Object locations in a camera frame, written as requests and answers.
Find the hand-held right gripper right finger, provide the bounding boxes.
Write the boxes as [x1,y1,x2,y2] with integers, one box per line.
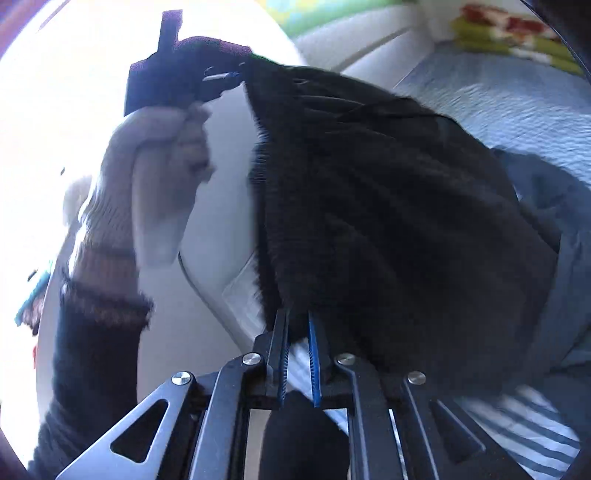
[307,310,522,480]

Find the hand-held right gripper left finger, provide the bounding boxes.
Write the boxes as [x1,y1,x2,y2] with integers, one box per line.
[55,308,291,480]

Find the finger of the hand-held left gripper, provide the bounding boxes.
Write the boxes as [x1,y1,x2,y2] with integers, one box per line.
[201,65,245,100]

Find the black pants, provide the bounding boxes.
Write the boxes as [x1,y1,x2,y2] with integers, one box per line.
[244,65,561,480]

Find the blue-grey pants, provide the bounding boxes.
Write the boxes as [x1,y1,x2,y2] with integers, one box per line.
[489,147,591,374]

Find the person's left hand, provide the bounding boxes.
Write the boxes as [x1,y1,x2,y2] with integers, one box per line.
[81,102,216,271]

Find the striped bedspread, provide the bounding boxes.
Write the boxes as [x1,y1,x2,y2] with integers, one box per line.
[342,39,591,480]

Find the green folded blanket red print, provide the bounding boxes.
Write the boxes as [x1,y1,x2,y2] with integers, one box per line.
[450,2,585,75]

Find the green wall map poster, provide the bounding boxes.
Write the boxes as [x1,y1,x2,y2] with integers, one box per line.
[272,0,407,35]

